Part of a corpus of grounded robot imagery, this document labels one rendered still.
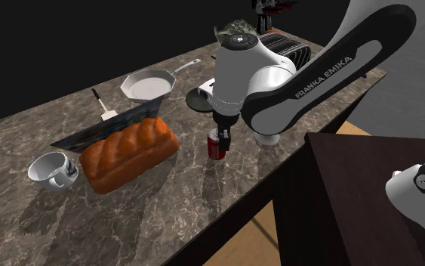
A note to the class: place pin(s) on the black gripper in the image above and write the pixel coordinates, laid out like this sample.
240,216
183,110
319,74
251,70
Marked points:
226,118

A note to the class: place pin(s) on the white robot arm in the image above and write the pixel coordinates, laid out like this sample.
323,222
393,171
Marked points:
271,79

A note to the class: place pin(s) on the red drink can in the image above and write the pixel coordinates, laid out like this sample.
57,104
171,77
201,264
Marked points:
214,150

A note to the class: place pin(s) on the black round disc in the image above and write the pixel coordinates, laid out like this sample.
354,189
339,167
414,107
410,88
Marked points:
196,103

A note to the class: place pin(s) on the white octagonal frying pan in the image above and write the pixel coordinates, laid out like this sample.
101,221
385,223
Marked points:
149,87

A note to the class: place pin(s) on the brown bread loaf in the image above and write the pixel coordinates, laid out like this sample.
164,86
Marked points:
131,154

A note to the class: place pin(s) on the green patterned bag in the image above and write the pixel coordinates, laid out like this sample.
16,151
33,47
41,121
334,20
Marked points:
234,28

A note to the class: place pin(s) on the black ribbed toaster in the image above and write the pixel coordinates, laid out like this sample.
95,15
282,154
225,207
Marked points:
293,48

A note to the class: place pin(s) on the colourful flat book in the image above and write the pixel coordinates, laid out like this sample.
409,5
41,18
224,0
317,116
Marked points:
105,130

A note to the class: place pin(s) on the dark brown robot stand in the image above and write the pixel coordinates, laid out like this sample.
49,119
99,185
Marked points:
344,191

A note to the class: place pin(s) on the white printed mug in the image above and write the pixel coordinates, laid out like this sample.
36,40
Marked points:
50,170

